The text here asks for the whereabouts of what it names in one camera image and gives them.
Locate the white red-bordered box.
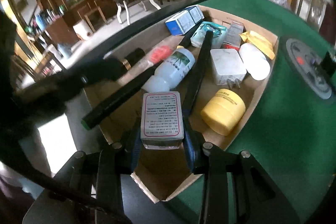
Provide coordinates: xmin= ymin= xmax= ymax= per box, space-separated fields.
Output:
xmin=140 ymin=92 xmax=184 ymax=150

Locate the yellow cream jar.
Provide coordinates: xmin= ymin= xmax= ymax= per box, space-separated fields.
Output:
xmin=201 ymin=89 xmax=246 ymax=136

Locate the white plastic bottle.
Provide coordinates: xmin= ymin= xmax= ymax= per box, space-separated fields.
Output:
xmin=142 ymin=48 xmax=195 ymax=93

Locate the white power adapter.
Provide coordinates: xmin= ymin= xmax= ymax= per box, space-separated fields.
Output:
xmin=210 ymin=49 xmax=247 ymax=89

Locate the cardboard box tray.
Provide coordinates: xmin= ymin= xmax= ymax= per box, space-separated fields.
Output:
xmin=84 ymin=5 xmax=278 ymax=203

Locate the long black tube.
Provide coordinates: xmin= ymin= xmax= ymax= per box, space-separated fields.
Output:
xmin=182 ymin=31 xmax=213 ymax=118

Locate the red cap item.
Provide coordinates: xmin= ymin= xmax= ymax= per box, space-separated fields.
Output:
xmin=148 ymin=45 xmax=173 ymax=64

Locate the white oval case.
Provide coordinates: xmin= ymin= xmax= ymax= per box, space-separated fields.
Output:
xmin=239 ymin=43 xmax=270 ymax=81

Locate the teal packet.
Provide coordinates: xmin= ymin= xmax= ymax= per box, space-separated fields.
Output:
xmin=190 ymin=21 xmax=228 ymax=50

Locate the grey small carton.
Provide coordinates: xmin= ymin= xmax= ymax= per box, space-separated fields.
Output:
xmin=221 ymin=21 xmax=244 ymax=51

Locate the yellow packet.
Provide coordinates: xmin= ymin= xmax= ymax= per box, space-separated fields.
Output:
xmin=240 ymin=31 xmax=276 ymax=60

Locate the blue white carton box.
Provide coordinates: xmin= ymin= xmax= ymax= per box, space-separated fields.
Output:
xmin=165 ymin=5 xmax=205 ymax=36

